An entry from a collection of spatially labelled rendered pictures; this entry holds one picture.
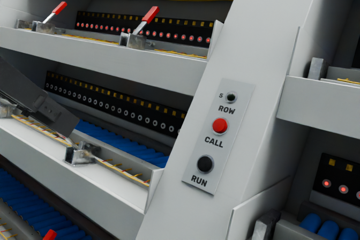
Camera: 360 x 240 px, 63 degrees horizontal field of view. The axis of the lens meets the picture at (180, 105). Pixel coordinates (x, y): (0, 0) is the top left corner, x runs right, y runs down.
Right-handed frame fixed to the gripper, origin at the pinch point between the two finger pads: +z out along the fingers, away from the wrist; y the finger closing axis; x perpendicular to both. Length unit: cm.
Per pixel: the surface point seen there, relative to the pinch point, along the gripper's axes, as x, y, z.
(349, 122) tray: 10.9, 31.9, 4.4
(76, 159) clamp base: -3.3, 1.0, 7.1
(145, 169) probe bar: 0.1, 9.8, 10.8
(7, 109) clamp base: -1.3, -25.8, 8.7
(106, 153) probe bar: -0.3, 1.8, 10.9
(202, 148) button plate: 3.9, 19.6, 4.5
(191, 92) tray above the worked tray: 10.2, 14.6, 4.8
